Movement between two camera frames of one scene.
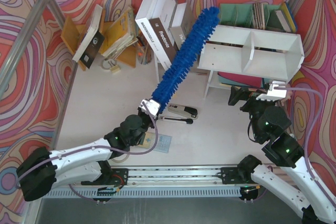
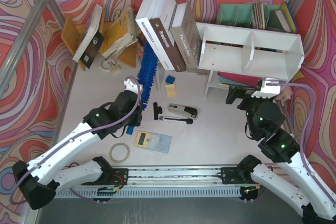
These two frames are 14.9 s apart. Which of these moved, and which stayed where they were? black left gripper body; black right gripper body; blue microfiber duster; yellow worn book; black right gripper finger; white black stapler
Moved: black left gripper body; blue microfiber duster
Stayed: black right gripper body; white black stapler; yellow worn book; black right gripper finger
